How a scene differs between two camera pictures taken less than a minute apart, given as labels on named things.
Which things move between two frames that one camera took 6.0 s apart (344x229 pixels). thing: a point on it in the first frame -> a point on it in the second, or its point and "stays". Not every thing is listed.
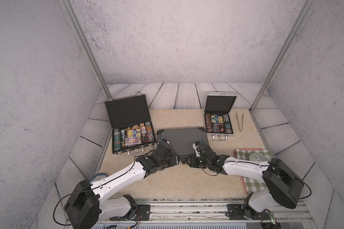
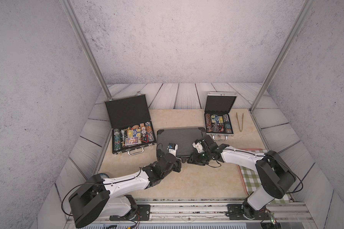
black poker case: (182, 139) stays
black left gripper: (174, 159) -> (177, 163)
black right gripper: (192, 162) -> (195, 158)
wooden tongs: (241, 130) stays
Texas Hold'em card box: (134, 132) stays
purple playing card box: (132, 140) stays
